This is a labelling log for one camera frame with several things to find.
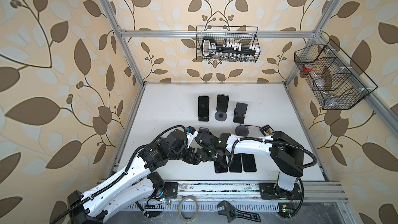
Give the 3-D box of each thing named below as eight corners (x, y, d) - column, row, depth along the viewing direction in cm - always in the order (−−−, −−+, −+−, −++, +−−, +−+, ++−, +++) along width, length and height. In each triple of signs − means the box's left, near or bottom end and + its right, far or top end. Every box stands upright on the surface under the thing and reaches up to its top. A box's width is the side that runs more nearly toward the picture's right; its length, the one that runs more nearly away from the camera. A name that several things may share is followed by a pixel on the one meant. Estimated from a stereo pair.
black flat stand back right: (233, 122, 101) (235, 112, 92) (233, 113, 106) (236, 102, 97) (243, 124, 101) (247, 113, 91) (243, 114, 106) (247, 103, 96)
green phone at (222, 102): (216, 117, 104) (218, 98, 89) (216, 112, 106) (217, 93, 91) (226, 117, 104) (229, 98, 89) (225, 112, 106) (228, 93, 91)
